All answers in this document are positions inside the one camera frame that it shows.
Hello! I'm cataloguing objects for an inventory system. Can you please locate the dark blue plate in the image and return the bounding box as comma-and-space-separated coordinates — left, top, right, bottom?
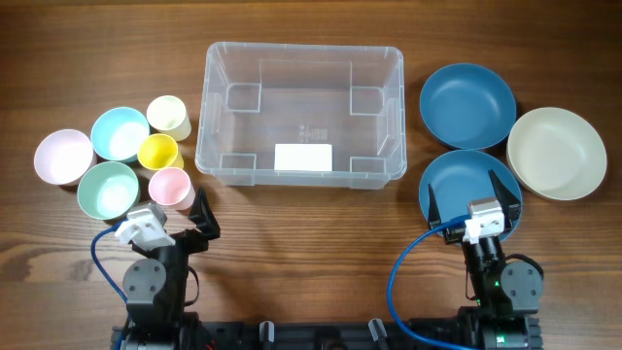
419, 150, 523, 223
419, 63, 518, 150

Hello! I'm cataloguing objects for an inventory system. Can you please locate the mint green bowl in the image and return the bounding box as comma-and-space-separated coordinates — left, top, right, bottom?
77, 161, 140, 221

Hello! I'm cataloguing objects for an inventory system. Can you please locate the blue cable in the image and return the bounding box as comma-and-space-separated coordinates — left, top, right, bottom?
386, 213, 482, 350
89, 222, 129, 305

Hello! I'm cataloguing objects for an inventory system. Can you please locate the light blue bowl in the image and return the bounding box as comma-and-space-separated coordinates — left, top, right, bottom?
90, 107, 151, 162

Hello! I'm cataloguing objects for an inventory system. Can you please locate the dark blue near plate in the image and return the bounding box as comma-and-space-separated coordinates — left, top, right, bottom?
419, 150, 523, 223

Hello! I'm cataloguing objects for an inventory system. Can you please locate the left blue cable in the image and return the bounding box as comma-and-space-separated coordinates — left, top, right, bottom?
89, 222, 129, 305

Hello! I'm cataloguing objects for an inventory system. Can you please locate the clear plastic storage container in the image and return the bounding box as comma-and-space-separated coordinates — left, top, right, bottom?
194, 42, 407, 190

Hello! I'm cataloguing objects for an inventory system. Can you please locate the pink bowl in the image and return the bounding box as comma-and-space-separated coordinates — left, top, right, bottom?
33, 129, 97, 186

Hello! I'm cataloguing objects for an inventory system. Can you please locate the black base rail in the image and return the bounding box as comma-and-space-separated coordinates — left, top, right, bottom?
110, 318, 543, 350

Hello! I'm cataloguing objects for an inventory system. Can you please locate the cream beige plate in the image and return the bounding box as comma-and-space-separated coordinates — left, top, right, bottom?
506, 107, 607, 201

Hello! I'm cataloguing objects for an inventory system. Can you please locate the pink cup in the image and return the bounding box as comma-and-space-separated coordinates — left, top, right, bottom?
148, 167, 195, 211

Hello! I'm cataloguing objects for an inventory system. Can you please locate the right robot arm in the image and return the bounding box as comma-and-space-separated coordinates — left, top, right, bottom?
412, 170, 544, 349

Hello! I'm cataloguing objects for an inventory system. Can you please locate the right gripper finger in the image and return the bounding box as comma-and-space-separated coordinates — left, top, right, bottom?
427, 184, 441, 228
488, 170, 521, 214

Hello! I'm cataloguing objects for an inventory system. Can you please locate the dark blue far plate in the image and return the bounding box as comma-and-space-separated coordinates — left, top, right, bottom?
419, 63, 518, 150

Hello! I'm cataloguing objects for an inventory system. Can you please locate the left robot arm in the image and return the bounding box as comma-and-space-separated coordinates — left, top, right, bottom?
115, 189, 221, 349

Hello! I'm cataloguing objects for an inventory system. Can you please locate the right blue cable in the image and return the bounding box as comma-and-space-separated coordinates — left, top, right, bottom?
386, 213, 482, 350

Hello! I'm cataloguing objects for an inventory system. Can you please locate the cream pale yellow cup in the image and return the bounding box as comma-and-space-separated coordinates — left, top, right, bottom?
147, 95, 191, 141

